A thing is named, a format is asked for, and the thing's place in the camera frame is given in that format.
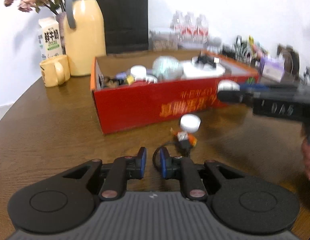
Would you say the white round puck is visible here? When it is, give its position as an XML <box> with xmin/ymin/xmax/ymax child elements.
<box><xmin>217</xmin><ymin>80</ymin><xmax>240</xmax><ymax>93</ymax></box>

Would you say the white bottle cap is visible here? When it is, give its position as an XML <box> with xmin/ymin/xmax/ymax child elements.
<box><xmin>180</xmin><ymin>114</ymin><xmax>201</xmax><ymax>133</ymax></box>

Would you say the person right hand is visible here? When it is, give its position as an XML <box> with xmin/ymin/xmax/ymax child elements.
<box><xmin>301</xmin><ymin>138</ymin><xmax>310</xmax><ymax>180</ymax></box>

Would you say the black phone stand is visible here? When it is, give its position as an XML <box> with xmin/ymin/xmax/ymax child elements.
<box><xmin>277</xmin><ymin>44</ymin><xmax>310</xmax><ymax>85</ymax></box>

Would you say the purple tissue pack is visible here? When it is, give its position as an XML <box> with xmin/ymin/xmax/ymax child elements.
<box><xmin>259</xmin><ymin>56</ymin><xmax>285</xmax><ymax>82</ymax></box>

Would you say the white yellow plush toy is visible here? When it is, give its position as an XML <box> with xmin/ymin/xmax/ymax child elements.
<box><xmin>179</xmin><ymin>60</ymin><xmax>226</xmax><ymax>79</ymax></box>

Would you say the white robot figurine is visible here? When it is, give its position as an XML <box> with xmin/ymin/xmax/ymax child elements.
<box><xmin>207</xmin><ymin>37</ymin><xmax>222</xmax><ymax>54</ymax></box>

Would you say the water bottle right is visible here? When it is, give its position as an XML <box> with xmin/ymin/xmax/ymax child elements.
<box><xmin>195</xmin><ymin>15</ymin><xmax>209</xmax><ymax>44</ymax></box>

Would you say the water bottle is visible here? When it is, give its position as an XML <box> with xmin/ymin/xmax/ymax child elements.
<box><xmin>181</xmin><ymin>12</ymin><xmax>194</xmax><ymax>42</ymax></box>
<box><xmin>195</xmin><ymin>15</ymin><xmax>209</xmax><ymax>44</ymax></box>
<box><xmin>170</xmin><ymin>11</ymin><xmax>182</xmax><ymax>43</ymax></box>

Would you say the iridescent plastic bag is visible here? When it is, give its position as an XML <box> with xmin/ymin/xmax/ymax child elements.
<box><xmin>152</xmin><ymin>56</ymin><xmax>183</xmax><ymax>81</ymax></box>

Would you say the water bottle middle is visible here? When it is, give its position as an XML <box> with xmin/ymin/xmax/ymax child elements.
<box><xmin>181</xmin><ymin>12</ymin><xmax>194</xmax><ymax>42</ymax></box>

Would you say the water bottle left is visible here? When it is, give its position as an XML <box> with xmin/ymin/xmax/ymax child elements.
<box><xmin>170</xmin><ymin>11</ymin><xmax>182</xmax><ymax>43</ymax></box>

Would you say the clear food container with snacks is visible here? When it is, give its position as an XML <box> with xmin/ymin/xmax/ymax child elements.
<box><xmin>149</xmin><ymin>28</ymin><xmax>178</xmax><ymax>51</ymax></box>

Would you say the red ribbon bow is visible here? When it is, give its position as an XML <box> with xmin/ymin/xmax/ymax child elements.
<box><xmin>131</xmin><ymin>79</ymin><xmax>157</xmax><ymax>86</ymax></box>

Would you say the red cardboard box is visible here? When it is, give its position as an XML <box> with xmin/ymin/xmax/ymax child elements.
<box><xmin>90</xmin><ymin>50</ymin><xmax>258</xmax><ymax>134</ymax></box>

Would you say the purple grey fabric pouch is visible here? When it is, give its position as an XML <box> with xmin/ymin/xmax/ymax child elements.
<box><xmin>115</xmin><ymin>72</ymin><xmax>129</xmax><ymax>83</ymax></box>

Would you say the yellow ceramic mug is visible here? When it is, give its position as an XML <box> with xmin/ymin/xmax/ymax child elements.
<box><xmin>40</xmin><ymin>55</ymin><xmax>70</xmax><ymax>87</ymax></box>

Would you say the black paper shopping bag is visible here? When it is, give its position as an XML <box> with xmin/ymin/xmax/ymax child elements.
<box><xmin>97</xmin><ymin>0</ymin><xmax>148</xmax><ymax>54</ymax></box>

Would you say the yellow thermos jug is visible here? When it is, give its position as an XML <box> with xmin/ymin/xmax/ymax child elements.
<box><xmin>63</xmin><ymin>0</ymin><xmax>106</xmax><ymax>76</ymax></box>

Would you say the white milk carton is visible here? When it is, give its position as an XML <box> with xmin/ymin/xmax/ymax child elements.
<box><xmin>38</xmin><ymin>16</ymin><xmax>63</xmax><ymax>60</ymax></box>

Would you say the tangle of charger cables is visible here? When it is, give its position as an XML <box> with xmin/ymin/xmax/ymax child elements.
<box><xmin>221</xmin><ymin>35</ymin><xmax>270</xmax><ymax>62</ymax></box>

